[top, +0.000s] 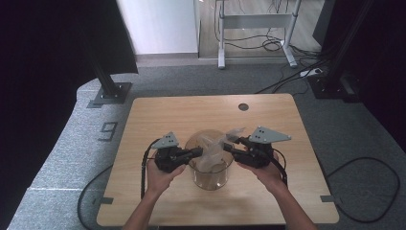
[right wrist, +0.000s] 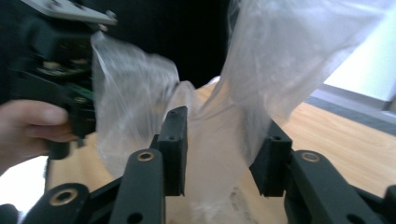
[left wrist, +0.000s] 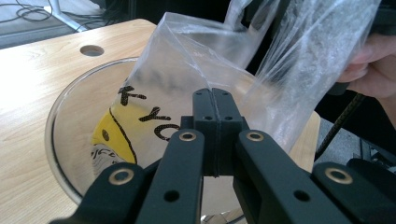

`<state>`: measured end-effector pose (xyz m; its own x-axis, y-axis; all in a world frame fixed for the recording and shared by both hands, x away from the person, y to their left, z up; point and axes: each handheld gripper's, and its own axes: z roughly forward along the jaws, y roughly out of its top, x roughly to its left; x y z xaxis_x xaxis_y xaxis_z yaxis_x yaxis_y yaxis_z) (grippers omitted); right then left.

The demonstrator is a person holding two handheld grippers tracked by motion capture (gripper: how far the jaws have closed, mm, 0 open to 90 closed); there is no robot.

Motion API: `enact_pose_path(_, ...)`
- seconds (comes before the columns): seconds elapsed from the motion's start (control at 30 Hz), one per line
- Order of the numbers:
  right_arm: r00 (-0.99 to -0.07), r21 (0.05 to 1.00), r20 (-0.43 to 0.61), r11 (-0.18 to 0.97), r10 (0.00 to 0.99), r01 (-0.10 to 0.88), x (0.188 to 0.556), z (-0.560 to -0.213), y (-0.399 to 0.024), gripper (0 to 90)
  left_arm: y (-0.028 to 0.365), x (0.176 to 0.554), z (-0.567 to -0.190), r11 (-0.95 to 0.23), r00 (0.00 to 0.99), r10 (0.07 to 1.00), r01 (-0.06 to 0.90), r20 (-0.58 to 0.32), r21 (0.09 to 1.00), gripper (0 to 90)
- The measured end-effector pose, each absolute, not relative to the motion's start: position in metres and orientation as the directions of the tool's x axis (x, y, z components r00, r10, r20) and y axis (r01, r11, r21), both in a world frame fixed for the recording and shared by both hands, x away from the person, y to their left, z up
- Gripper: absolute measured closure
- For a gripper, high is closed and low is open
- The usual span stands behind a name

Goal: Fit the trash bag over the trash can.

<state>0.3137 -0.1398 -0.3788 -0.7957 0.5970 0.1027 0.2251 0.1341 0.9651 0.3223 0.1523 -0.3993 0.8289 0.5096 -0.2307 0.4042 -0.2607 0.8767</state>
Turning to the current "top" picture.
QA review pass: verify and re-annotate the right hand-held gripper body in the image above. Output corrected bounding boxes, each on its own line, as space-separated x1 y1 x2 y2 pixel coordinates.
234 125 292 170

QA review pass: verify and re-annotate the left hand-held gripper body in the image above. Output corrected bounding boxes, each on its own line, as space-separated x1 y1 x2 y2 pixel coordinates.
150 131 188 174

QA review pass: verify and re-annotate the clear plastic bag yellow print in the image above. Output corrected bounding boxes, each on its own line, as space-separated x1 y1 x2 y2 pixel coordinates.
195 127 247 173

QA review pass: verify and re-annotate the clear glass jar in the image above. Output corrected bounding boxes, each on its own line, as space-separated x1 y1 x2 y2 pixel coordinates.
184 128 236 192

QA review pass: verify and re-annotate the person's left hand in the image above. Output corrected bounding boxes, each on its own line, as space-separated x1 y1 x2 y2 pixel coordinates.
145 152 187 199

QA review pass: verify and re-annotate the person's right hand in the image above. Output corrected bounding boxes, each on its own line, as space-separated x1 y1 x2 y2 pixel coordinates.
237 151 289 196

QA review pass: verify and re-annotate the dark tape floor mark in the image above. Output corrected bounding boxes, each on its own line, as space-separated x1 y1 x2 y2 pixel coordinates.
97 122 119 143

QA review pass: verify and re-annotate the black metal stand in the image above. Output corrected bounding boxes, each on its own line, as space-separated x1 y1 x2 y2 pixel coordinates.
307 0 375 104
76 28 133 109

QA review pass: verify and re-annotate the white power strip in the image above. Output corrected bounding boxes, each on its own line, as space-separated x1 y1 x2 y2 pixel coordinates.
299 67 324 78

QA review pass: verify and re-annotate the white partition panel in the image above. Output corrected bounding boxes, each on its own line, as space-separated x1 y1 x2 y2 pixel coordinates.
116 0 200 56

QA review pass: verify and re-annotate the dark curtain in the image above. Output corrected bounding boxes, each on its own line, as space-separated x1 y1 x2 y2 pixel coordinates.
312 0 406 154
0 0 139 221

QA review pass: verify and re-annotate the left hand-held gripper cable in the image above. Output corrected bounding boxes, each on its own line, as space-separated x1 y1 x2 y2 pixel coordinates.
140 138 161 200

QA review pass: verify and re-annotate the hand-held gripper cable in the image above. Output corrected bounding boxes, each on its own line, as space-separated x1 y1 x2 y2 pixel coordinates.
271 148 289 188
140 138 161 200

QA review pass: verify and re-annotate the right hand-held gripper cable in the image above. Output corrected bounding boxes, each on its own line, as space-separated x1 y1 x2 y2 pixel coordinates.
271 148 289 188

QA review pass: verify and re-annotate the black floor cable loop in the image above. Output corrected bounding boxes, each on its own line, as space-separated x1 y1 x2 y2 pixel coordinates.
325 156 401 224
77 164 114 230

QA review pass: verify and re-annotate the black floor cable bundle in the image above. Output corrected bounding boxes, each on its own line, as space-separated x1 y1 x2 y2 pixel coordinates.
214 0 331 95

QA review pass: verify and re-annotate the white desk frame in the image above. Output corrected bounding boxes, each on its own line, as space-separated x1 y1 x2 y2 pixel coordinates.
214 0 303 70

